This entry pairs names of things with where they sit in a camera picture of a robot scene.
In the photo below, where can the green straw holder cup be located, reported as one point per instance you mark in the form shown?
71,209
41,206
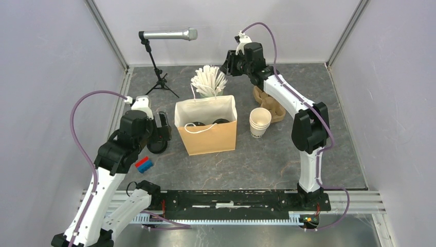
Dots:
212,95

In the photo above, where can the black plastic cup lid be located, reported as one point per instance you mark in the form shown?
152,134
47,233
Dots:
195,124

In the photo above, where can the black tripod mic stand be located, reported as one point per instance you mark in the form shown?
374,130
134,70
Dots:
161,83

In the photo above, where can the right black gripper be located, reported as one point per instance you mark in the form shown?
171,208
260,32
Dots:
229,66

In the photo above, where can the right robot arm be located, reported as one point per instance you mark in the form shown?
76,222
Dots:
311,128

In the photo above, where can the stack of white paper cups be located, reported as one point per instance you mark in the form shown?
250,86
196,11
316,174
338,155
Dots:
259,119

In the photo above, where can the stacked spare black lids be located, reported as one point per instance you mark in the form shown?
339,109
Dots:
157,146

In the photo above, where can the white paper straws bundle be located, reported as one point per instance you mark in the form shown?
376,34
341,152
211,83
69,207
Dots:
208,80

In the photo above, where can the brown paper bag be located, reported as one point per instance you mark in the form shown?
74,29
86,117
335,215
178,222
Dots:
210,138

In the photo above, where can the brown cardboard cup carrier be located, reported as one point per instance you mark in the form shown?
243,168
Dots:
266,101

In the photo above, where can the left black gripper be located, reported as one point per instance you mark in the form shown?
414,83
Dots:
163,131

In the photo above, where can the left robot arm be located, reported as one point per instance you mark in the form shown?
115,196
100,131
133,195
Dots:
91,226

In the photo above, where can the silver microphone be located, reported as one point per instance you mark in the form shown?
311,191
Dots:
189,34

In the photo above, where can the red and blue block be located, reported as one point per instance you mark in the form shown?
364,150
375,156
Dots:
144,164

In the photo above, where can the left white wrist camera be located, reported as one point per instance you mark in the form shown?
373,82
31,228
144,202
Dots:
141,103

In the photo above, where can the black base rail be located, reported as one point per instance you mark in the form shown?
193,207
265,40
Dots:
248,204

